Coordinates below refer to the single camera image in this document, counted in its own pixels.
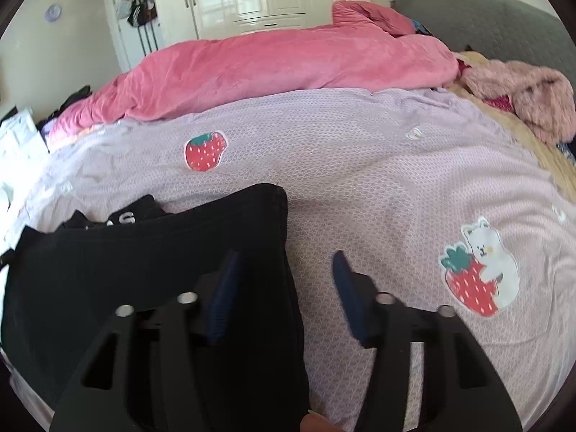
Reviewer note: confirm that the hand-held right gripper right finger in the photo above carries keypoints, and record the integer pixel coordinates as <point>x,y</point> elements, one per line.
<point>348,297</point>

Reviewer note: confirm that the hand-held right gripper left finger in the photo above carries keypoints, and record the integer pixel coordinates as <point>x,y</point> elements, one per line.
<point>225,297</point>

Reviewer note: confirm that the black sweater with orange patch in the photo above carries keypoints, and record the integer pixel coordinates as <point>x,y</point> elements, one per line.
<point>112,256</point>

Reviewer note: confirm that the pile of dark clothes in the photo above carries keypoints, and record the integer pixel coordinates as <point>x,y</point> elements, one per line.
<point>74,96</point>

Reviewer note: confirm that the person's right hand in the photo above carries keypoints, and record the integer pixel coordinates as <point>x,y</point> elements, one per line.
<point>315,424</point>

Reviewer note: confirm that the lilac strawberry print bed sheet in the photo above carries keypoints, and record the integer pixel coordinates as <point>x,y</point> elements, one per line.
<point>360,166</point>

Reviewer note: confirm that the pink fleece blanket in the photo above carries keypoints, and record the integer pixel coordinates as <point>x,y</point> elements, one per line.
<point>270,67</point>

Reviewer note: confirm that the yellow striped cloth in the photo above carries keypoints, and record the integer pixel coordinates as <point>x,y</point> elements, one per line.
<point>540,148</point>

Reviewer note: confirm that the dark blue cloth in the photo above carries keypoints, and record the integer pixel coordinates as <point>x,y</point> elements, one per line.
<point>568,153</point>

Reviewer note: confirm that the white door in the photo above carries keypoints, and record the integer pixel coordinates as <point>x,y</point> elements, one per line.
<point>128,49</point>

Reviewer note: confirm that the pink fluffy garment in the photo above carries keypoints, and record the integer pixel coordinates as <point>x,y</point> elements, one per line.
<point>540,94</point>

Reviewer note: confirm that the dark patterned cloth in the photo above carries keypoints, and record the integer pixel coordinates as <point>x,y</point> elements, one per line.
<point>419,27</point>

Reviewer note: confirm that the hanging bags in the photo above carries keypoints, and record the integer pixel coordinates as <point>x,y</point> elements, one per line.
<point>139,9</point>

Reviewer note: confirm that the grey quilted headboard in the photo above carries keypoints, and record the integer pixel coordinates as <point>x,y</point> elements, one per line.
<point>495,27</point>

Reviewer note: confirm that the round purple wall hook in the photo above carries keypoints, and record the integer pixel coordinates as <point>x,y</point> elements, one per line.
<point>54,12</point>

